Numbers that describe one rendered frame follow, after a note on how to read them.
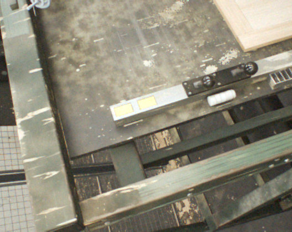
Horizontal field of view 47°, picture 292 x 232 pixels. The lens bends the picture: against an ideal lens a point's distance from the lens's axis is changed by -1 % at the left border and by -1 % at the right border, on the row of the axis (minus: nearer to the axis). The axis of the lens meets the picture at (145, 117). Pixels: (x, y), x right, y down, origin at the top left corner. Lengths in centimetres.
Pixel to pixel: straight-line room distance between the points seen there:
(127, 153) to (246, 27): 57
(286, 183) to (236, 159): 78
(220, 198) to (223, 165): 216
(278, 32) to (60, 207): 85
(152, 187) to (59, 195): 23
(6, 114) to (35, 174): 72
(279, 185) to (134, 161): 88
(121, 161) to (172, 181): 18
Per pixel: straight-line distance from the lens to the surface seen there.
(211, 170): 88
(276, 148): 94
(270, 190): 172
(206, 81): 87
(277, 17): 125
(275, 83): 107
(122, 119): 96
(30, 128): 93
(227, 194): 299
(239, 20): 121
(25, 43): 110
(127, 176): 96
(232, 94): 102
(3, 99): 160
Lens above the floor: 217
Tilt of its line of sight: 35 degrees down
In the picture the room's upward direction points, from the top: 90 degrees counter-clockwise
